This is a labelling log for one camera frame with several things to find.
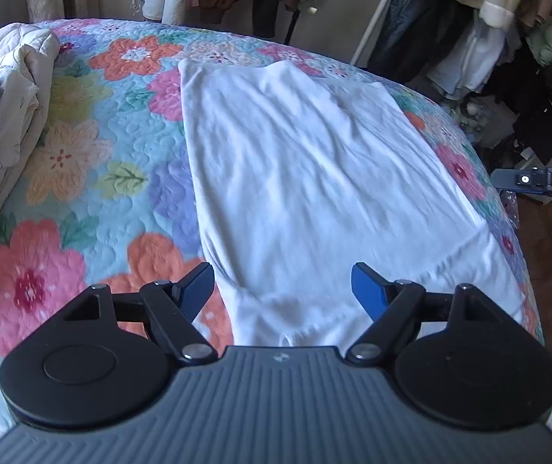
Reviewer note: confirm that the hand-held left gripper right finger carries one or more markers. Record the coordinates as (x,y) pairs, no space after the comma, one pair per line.
(368,290)

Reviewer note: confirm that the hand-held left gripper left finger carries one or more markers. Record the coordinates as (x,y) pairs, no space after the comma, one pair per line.
(196,290)

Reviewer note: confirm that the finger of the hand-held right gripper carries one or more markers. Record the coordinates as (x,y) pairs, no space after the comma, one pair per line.
(522,180)

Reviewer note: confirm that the white long-sleeve shirt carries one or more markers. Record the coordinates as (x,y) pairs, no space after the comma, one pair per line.
(305,179)

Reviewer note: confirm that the white clothes rack pole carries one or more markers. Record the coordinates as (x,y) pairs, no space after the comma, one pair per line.
(377,14)

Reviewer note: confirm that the pile of beige dark clothes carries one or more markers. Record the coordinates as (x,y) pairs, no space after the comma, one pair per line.
(20,106)

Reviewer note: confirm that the clear plastic bag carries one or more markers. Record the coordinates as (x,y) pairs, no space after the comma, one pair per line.
(509,210)

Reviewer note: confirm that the stuffed toy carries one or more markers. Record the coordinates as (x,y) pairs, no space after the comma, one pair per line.
(471,110)

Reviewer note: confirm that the white hanging shirts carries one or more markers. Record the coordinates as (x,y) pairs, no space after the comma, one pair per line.
(469,63)

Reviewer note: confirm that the floral quilt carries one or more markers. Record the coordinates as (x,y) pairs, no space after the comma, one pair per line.
(87,164)

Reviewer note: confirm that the hanging dark and white garments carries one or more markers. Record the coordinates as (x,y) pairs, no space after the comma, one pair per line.
(416,24)

